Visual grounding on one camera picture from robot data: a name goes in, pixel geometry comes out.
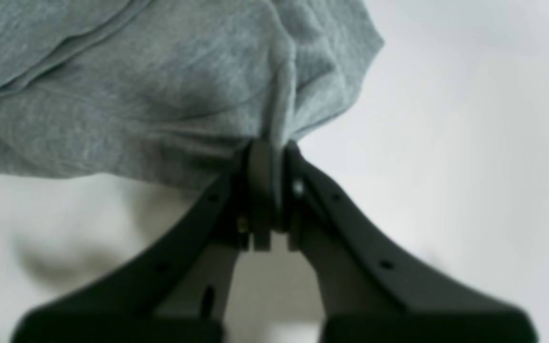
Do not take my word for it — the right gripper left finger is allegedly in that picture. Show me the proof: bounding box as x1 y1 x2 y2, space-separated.
12 141 277 343

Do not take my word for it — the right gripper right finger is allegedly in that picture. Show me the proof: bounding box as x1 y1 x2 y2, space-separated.
282 141 538 343

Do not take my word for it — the grey t-shirt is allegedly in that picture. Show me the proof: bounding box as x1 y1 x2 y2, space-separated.
0 0 384 189

